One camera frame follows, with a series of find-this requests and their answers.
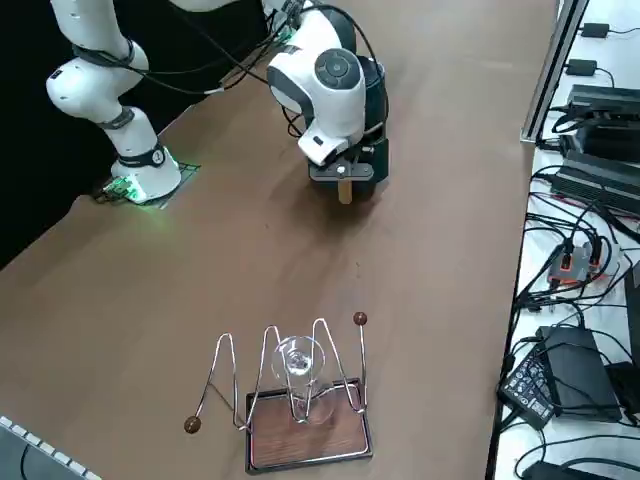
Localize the grey keyboard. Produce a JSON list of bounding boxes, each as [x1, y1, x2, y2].
[[0, 414, 102, 480]]

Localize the dark wooden tray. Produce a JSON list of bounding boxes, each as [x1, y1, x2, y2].
[[243, 376, 375, 475]]

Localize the black labelled power brick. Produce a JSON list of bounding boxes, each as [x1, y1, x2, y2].
[[496, 353, 557, 430]]

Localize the large black power brick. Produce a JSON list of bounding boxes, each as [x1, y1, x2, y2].
[[535, 324, 624, 424]]

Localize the clear wine glass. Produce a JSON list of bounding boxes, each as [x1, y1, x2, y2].
[[269, 335, 339, 427]]

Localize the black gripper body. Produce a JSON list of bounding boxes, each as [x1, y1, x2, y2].
[[307, 158, 378, 185]]

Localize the dark laptop edge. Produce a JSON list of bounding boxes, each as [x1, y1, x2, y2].
[[622, 258, 640, 352]]

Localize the aluminium profile post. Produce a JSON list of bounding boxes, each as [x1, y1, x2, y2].
[[518, 0, 592, 147]]

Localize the grey orange hub device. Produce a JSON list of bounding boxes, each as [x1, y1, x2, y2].
[[546, 241, 626, 287]]

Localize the wire glass rack wooden balls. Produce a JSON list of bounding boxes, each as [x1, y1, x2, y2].
[[182, 311, 372, 436]]

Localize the large black power supply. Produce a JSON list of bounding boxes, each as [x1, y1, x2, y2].
[[549, 149, 640, 219], [567, 83, 640, 120], [556, 118, 640, 164]]

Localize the black box device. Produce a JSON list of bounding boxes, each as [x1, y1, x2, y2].
[[604, 361, 640, 427]]

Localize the black arm cable white sleeve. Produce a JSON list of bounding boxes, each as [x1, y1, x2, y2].
[[69, 2, 376, 97]]

